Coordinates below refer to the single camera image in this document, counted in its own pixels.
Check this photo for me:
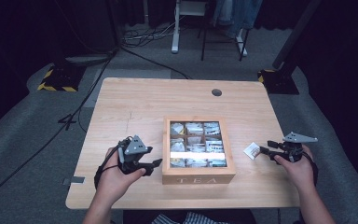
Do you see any bundle of floor cables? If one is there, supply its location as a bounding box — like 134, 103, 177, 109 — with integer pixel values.
121, 15, 186, 49

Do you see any person's striped clothing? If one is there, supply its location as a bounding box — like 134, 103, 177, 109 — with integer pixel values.
150, 211, 231, 224

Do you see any white desk leg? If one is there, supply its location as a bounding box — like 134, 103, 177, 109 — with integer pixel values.
171, 0, 208, 55

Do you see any right hand-held gripper black cable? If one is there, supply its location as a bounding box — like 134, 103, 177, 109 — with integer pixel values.
303, 151, 320, 189

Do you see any person's left hand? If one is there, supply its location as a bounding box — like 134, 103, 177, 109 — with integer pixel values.
96, 147, 147, 203

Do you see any black metal stool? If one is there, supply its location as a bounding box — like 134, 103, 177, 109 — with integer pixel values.
197, 0, 252, 63

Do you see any dark slanted stand pole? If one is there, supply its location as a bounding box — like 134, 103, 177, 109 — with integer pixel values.
271, 0, 324, 71

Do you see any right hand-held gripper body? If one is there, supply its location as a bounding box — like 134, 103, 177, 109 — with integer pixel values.
282, 131, 319, 163

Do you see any long black floor cable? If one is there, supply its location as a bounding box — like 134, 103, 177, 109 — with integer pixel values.
0, 50, 117, 212

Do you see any white tea bag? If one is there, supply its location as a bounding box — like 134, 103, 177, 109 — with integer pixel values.
242, 141, 261, 161

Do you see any black yellow striped stand base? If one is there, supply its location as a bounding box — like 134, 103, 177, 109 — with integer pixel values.
256, 68, 300, 95
36, 63, 87, 93

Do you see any group of tea bags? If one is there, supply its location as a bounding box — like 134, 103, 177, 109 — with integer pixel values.
169, 120, 228, 169

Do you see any white desk foot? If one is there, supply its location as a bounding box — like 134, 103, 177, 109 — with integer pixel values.
235, 30, 249, 58

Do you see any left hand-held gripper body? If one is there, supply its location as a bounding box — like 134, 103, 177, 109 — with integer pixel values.
117, 134, 149, 175

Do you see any hand-held gripper black cable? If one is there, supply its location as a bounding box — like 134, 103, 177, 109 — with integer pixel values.
93, 143, 124, 190
303, 151, 320, 189

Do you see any person's right hand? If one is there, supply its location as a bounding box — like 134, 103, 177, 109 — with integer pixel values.
273, 144, 318, 192

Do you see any left hand-held gripper black cable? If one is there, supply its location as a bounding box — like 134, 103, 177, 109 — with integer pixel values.
93, 143, 124, 190

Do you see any wooden tea box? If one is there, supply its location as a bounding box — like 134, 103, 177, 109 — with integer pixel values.
161, 115, 237, 186

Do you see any grey tape strip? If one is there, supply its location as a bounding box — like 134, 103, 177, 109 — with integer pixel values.
62, 175, 86, 187

